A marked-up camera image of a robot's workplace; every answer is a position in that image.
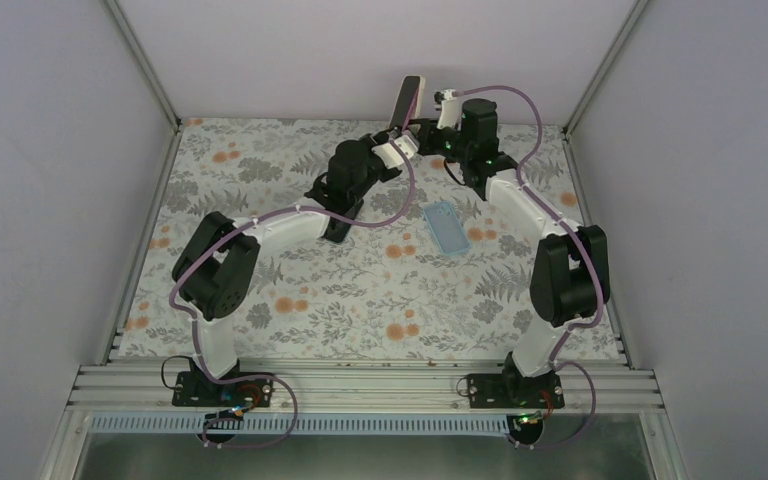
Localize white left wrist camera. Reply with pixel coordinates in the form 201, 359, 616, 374
371, 131, 420, 170

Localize beige phone case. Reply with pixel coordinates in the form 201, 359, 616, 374
402, 75, 426, 130

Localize black phone from case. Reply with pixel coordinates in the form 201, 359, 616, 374
322, 198, 364, 244

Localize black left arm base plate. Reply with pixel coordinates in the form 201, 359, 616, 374
171, 369, 274, 409

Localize black bare phone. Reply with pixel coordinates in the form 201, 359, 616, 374
388, 76, 413, 130

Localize white slotted cable duct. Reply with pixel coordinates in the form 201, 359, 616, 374
90, 412, 524, 437

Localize aluminium front rail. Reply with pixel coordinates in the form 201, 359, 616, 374
67, 358, 665, 414

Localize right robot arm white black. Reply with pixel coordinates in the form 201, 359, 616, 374
419, 90, 610, 407

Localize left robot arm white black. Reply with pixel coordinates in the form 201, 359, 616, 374
169, 134, 418, 405

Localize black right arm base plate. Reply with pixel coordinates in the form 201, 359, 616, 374
456, 372, 565, 410

